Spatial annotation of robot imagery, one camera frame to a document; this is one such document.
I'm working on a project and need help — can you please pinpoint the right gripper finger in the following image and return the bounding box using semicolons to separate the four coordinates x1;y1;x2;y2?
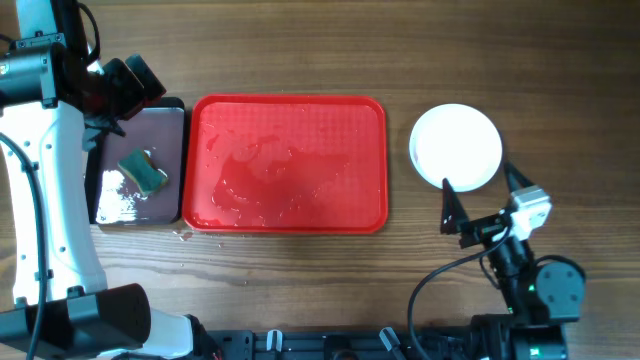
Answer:
440;178;470;234
503;162;534;193

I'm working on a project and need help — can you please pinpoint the white plate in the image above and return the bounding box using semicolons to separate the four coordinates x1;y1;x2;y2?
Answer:
408;103;503;192

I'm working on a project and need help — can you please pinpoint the green scrubbing sponge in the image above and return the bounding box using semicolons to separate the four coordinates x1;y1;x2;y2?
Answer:
118;149;168;197

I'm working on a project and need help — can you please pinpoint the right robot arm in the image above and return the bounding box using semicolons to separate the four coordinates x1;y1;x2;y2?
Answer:
440;163;586;359

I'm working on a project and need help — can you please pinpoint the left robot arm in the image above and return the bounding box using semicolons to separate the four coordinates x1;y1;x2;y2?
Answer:
1;0;223;359

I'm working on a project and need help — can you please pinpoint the black water tray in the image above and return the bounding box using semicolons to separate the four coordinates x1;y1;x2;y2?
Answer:
85;97;190;225

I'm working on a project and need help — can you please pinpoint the red plastic tray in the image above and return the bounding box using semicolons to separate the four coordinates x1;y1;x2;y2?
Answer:
182;94;389;234

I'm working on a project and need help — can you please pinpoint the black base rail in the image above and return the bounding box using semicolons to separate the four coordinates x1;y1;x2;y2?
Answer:
113;325;569;360

